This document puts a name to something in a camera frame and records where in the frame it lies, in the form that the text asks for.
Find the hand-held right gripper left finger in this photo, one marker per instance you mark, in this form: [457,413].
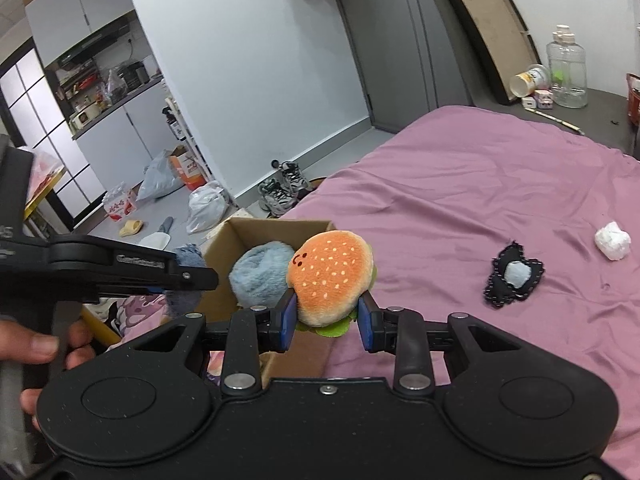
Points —
[289,320]

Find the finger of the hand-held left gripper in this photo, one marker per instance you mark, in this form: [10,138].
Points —
[130,294]
[135,265]

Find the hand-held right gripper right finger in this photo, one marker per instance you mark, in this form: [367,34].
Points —
[367,322]

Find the blue denim octopus plush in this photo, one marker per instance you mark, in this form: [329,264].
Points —
[187,255]

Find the blue-grey fluffy plush ball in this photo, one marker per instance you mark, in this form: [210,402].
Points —
[260,272]

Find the burger plush toy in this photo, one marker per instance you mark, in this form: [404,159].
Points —
[325,270]

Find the person's left hand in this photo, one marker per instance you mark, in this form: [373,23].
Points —
[25,342]

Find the pink cartoon bag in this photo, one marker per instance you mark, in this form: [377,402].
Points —
[142,312]

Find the yellow slipper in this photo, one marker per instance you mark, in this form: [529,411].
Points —
[131,227]

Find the red white drink pack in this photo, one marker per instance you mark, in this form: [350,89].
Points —
[120,202]

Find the white plastic bag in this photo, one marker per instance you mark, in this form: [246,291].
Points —
[206,207]

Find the grey plastic bag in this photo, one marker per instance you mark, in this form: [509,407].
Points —
[159,175]

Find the orange cardboard box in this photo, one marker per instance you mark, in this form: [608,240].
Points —
[186,170]

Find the grey white sneaker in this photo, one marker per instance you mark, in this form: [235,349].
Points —
[275,199]
[295,176]

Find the white kitchen counter cabinet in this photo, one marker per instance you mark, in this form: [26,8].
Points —
[125,140]

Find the black star plush toy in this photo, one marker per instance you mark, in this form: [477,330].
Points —
[500,282]

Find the dark framed glass door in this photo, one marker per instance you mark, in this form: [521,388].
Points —
[35,125]

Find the purple bed sheet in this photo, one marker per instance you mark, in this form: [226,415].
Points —
[475,185]

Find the range hood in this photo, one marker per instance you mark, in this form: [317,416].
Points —
[92,45]

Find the white crumpled tissue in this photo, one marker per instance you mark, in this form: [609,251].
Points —
[612,241]

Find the white upper cabinet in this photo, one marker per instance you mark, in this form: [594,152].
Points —
[75,5]

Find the thin wooden stick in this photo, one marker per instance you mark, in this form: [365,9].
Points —
[555,120]

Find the small pink box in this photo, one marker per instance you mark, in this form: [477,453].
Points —
[539,99]

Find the grey wardrobe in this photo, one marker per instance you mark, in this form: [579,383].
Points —
[390,35]

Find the tipped paper tub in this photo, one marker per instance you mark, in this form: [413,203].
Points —
[529,81]

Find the clear water jug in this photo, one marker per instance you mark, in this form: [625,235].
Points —
[567,72]

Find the black-edged flat cardboard box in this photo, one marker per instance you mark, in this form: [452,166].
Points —
[495,25]

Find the red bag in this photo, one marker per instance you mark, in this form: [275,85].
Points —
[634,100]

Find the yellow tube frame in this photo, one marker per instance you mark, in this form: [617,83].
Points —
[102,327]

